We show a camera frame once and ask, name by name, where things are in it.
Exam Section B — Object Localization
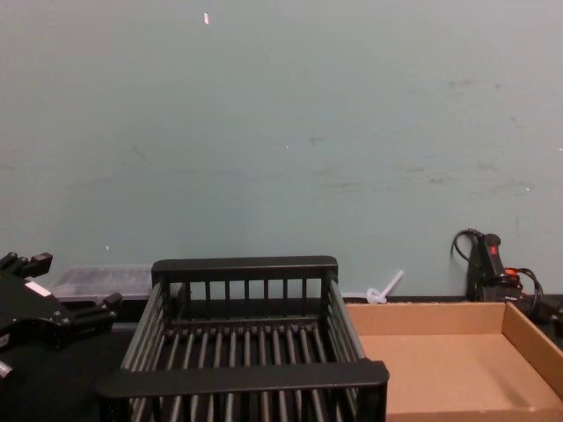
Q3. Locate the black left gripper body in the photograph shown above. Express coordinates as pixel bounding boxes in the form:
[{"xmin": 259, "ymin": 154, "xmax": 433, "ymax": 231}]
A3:
[{"xmin": 0, "ymin": 276, "xmax": 71, "ymax": 353}]

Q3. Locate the clear plastic case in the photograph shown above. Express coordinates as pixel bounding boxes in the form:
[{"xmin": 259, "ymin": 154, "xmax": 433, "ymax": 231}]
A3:
[{"xmin": 51, "ymin": 264, "xmax": 153, "ymax": 304}]

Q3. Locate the shallow brown cardboard tray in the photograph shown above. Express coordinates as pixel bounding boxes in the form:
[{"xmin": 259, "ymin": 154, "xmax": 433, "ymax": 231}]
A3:
[{"xmin": 345, "ymin": 301, "xmax": 563, "ymax": 422}]

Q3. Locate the black rack with steel bars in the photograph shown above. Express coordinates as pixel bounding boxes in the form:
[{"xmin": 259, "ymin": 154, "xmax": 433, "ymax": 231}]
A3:
[{"xmin": 95, "ymin": 255, "xmax": 391, "ymax": 422}]

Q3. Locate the small white three-armed plastic piece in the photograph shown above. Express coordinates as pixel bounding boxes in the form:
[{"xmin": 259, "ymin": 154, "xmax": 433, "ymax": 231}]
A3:
[{"xmin": 342, "ymin": 268, "xmax": 406, "ymax": 306}]

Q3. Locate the black corded tool red switch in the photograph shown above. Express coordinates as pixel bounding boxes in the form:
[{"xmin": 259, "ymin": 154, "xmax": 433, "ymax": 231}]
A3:
[{"xmin": 450, "ymin": 228, "xmax": 551, "ymax": 327}]

